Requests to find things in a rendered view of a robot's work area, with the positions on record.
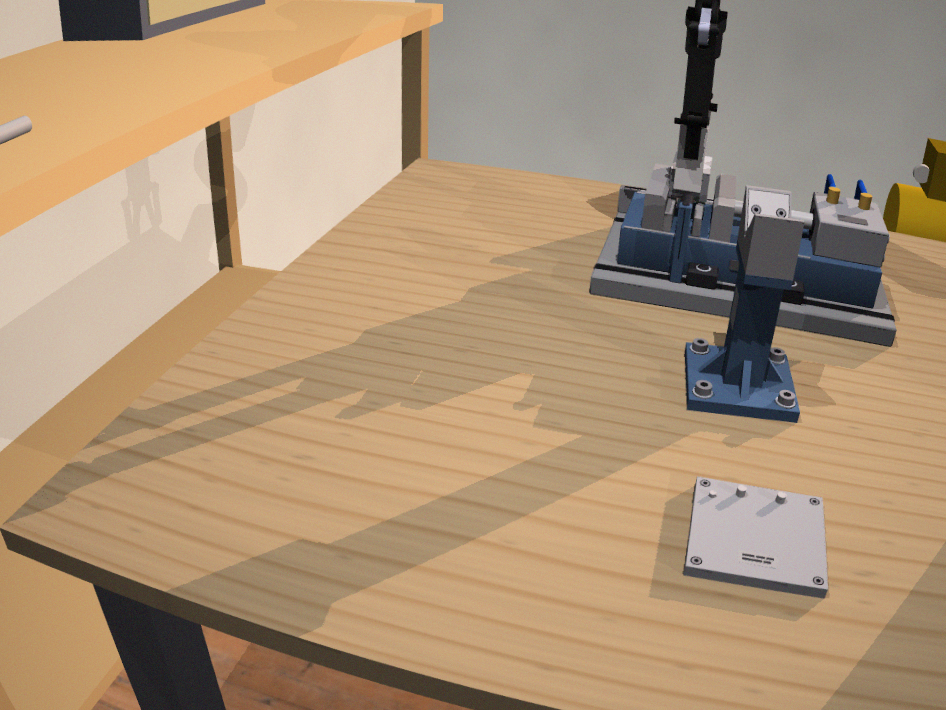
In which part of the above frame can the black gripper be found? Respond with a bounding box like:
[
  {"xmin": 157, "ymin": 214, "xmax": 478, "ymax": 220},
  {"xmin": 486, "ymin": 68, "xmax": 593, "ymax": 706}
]
[{"xmin": 673, "ymin": 0, "xmax": 728, "ymax": 193}]

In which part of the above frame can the dark grey metal block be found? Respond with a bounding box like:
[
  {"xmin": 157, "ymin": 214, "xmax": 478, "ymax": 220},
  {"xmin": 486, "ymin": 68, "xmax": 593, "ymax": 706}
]
[{"xmin": 668, "ymin": 152, "xmax": 712, "ymax": 202}]

